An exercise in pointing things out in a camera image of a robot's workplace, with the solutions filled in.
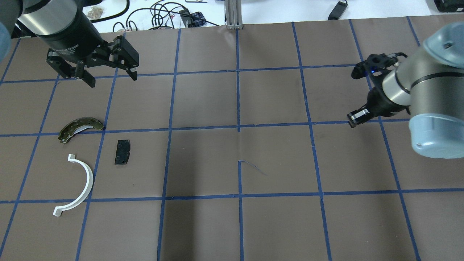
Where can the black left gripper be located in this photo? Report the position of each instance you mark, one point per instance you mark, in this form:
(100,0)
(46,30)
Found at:
(69,37)

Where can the black power adapter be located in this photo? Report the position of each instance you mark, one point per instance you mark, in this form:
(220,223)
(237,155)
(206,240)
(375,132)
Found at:
(338,10)

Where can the aluminium frame post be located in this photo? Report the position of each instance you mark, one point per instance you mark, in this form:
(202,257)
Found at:
(233,14)

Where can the white curved plastic part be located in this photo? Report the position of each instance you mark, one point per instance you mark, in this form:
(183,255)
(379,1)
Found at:
(85,190)

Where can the black brake pad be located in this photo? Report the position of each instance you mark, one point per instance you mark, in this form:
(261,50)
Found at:
(122,153)

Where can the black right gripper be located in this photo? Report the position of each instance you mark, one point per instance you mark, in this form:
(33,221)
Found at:
(377,101)

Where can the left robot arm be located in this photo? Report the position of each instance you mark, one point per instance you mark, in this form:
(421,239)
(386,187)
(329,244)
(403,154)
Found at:
(45,19)

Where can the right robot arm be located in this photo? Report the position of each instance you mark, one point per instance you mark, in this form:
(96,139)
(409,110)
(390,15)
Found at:
(428,84)

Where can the olive brake shoe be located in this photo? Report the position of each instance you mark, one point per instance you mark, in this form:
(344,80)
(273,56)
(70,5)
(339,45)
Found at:
(78,125)

